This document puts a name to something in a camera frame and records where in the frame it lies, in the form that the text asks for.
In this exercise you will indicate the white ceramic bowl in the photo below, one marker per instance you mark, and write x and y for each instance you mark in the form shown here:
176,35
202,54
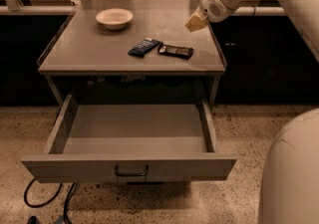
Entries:
115,18

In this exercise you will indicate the blue snack bar wrapper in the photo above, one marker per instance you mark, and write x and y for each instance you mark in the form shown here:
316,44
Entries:
143,47

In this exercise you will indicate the grey open top drawer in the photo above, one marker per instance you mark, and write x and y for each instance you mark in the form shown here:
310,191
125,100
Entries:
177,143

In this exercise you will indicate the white horizontal rail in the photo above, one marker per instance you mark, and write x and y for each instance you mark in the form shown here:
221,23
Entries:
64,10

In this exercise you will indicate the grey metal cabinet table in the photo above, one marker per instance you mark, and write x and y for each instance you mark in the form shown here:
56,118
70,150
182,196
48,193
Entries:
87,49

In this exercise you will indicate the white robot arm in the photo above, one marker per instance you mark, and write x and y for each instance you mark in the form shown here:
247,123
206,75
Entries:
289,192

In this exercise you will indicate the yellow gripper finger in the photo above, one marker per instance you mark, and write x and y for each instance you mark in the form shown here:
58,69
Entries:
197,20

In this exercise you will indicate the black drawer handle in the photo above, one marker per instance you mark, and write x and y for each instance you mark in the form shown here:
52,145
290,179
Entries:
121,171

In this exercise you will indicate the black chocolate rxbar wrapper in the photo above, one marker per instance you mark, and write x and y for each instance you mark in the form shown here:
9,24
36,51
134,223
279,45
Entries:
175,51

